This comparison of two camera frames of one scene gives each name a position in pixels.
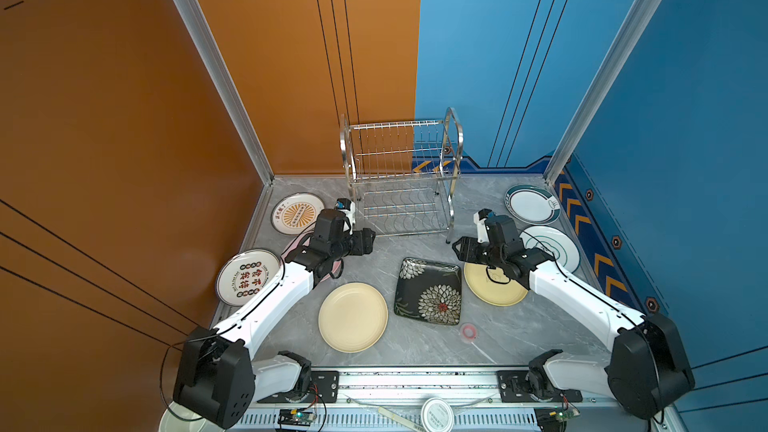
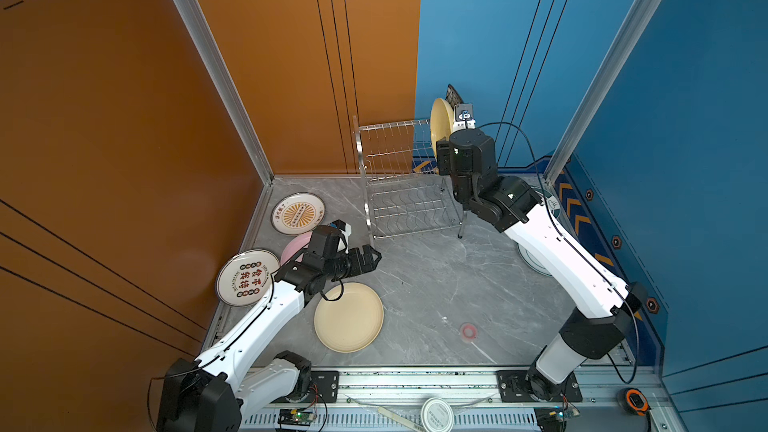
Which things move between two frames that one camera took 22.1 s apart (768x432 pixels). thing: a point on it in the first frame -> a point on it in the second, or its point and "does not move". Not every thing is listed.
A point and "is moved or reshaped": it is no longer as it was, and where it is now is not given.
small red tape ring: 469,332 does not move
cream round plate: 353,318 does not move
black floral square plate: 428,290 -> 453,97
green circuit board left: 294,417 does not move
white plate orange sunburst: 293,213 does not move
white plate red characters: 246,273 does not move
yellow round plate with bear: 492,286 -> 441,122
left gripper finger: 363,241 -> 355,260
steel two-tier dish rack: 403,173 is moved or reshaped
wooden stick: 401,419 does not move
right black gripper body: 493,256 -> 446,166
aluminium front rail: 401,396 does not move
